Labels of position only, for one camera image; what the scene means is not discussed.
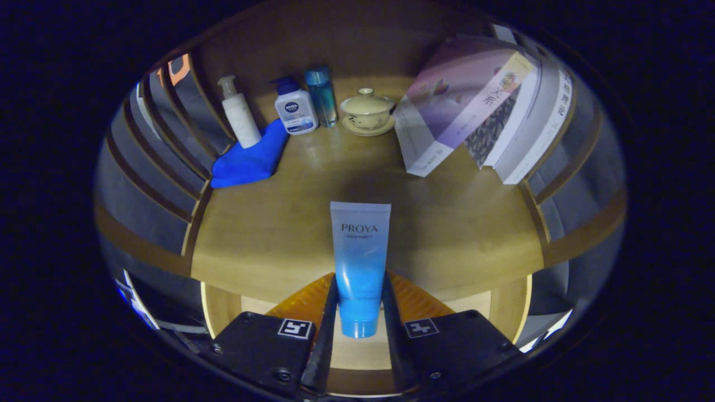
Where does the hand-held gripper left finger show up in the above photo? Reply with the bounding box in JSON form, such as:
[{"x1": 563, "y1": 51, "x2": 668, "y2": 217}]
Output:
[{"x1": 197, "y1": 272, "x2": 340, "y2": 400}]

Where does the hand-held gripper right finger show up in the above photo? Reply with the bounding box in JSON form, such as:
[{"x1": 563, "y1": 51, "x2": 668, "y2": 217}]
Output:
[{"x1": 382, "y1": 272, "x2": 523, "y2": 398}]

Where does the wooden drawer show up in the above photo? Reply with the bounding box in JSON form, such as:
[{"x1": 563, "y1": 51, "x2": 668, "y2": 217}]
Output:
[{"x1": 200, "y1": 274, "x2": 534, "y2": 398}]

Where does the blue and white cleanser tube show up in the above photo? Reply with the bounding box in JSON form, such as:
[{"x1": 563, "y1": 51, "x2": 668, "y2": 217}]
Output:
[{"x1": 330, "y1": 201, "x2": 392, "y2": 339}]

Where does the wooden cabinet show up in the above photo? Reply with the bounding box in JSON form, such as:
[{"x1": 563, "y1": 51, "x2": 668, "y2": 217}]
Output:
[{"x1": 94, "y1": 0, "x2": 629, "y2": 394}]

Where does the blue folded cloth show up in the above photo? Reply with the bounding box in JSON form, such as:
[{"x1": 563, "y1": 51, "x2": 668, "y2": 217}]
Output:
[{"x1": 210, "y1": 118, "x2": 289, "y2": 189}]

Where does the black backdrop cloth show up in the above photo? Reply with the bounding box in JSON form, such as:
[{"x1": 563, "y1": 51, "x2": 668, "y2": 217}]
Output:
[{"x1": 94, "y1": 22, "x2": 627, "y2": 347}]

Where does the beige lidded teacup with saucer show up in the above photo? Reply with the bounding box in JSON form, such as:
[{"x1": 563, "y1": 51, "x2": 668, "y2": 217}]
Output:
[{"x1": 340, "y1": 87, "x2": 397, "y2": 137}]

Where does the white lotion bottle blue cap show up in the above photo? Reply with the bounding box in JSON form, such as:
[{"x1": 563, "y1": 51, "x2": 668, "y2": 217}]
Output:
[{"x1": 270, "y1": 76, "x2": 320, "y2": 136}]

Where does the white spray bottle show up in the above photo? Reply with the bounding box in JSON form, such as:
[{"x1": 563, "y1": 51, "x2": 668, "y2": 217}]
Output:
[{"x1": 217, "y1": 75, "x2": 263, "y2": 149}]

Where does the purple and white book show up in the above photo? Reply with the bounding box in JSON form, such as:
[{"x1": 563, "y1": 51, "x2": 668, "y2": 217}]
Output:
[{"x1": 393, "y1": 38, "x2": 537, "y2": 178}]

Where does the teal slim bottle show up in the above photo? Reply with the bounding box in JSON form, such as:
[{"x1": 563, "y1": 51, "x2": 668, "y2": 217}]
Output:
[{"x1": 304, "y1": 66, "x2": 339, "y2": 128}]

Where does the thin white book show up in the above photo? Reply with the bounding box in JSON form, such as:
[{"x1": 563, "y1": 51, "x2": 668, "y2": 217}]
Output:
[{"x1": 482, "y1": 61, "x2": 545, "y2": 168}]

